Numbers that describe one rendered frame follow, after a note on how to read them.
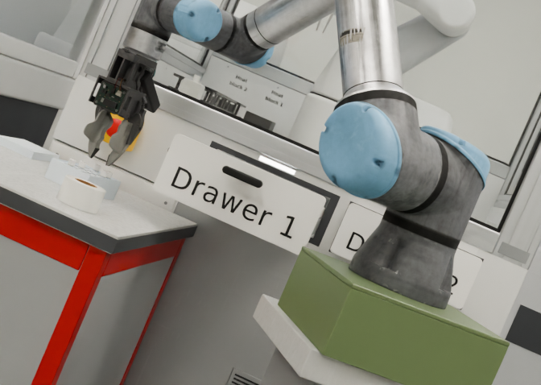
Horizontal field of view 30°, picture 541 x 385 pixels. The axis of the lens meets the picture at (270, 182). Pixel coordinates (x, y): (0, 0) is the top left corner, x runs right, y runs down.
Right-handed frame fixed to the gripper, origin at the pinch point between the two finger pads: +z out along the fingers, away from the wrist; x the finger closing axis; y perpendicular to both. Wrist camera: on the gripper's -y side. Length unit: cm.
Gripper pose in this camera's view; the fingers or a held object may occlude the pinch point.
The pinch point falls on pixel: (103, 155)
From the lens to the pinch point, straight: 193.0
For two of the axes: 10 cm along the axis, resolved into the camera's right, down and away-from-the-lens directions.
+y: -3.1, -0.9, -9.5
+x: 8.6, 3.9, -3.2
